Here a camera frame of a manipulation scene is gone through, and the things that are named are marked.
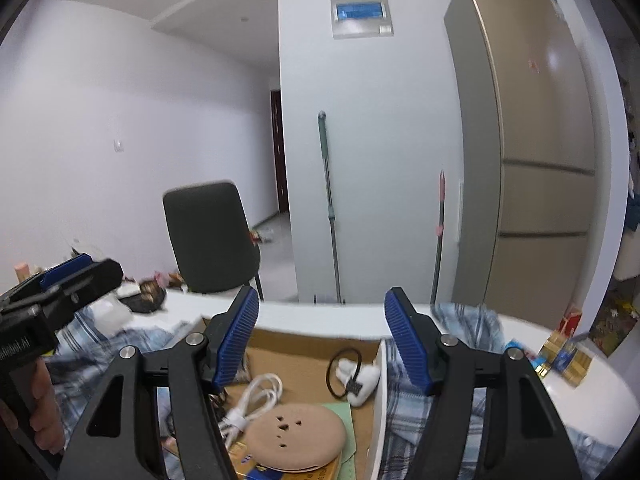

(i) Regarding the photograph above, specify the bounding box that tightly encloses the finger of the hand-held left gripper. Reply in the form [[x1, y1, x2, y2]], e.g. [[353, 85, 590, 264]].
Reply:
[[37, 259, 124, 328], [0, 254, 93, 306]]

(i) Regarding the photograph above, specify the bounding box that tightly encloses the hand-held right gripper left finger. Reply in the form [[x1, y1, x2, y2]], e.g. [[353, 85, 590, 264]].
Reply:
[[57, 286, 260, 480]]

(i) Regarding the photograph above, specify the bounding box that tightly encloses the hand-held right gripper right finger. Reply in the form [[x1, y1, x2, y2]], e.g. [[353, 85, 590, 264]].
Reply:
[[384, 287, 583, 480]]

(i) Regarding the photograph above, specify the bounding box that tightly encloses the black hair tie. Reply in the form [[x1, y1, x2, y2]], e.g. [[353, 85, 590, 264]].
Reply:
[[326, 349, 363, 401]]

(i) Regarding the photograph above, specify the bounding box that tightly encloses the shallow cardboard box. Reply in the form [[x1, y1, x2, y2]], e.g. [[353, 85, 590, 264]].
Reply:
[[187, 315, 388, 480]]

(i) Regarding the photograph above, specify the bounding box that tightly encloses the white cable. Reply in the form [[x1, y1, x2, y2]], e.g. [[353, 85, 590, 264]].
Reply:
[[220, 372, 283, 451]]

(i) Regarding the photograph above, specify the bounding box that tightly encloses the green snap pouch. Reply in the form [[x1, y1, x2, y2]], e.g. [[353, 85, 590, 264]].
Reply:
[[320, 402, 357, 480]]

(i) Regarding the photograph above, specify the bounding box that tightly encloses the tan round pouch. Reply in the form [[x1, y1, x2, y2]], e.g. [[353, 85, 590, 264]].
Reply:
[[244, 402, 348, 473]]

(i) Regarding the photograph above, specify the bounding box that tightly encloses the person's left hand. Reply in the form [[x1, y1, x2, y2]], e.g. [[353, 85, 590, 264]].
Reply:
[[30, 359, 67, 457]]

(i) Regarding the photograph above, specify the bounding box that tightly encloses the clear plastic bag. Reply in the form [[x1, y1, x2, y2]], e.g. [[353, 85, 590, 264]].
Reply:
[[92, 300, 133, 333]]

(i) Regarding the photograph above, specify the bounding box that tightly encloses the black and gold object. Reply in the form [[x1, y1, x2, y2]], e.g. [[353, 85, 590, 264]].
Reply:
[[120, 280, 168, 313]]

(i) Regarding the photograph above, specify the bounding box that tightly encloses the blue plaid shirt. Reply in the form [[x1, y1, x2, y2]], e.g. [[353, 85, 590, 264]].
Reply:
[[42, 302, 621, 480]]

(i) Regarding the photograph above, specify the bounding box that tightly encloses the black chair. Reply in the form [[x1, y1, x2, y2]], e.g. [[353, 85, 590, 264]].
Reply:
[[162, 180, 263, 297]]

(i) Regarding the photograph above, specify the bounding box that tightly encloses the blue packet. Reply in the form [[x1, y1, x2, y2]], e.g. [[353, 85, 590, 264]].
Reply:
[[502, 340, 551, 377]]

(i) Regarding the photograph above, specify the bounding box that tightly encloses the gold and blue box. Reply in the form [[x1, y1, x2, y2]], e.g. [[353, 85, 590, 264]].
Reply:
[[542, 334, 592, 387]]

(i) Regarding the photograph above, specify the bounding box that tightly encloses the dark wooden door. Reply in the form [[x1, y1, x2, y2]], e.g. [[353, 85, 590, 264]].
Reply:
[[269, 89, 290, 216]]

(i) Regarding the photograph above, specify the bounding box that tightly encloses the small brown carton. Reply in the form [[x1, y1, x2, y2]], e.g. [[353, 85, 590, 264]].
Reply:
[[590, 280, 638, 358]]

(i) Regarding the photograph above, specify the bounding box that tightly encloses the beige refrigerator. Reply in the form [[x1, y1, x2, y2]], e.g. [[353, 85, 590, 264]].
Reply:
[[442, 0, 601, 331]]

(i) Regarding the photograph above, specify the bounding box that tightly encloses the dark hanging cloth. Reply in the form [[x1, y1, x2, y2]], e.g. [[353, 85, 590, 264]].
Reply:
[[622, 125, 640, 233]]

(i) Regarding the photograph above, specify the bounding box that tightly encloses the grey electrical panel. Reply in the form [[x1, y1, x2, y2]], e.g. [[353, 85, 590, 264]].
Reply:
[[327, 0, 396, 40]]

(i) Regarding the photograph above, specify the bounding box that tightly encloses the pink handled mop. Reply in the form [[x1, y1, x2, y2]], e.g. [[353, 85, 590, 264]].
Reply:
[[430, 169, 447, 305]]

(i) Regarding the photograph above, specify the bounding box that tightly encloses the green handled mop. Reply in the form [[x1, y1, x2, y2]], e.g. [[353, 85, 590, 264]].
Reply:
[[316, 110, 346, 306]]

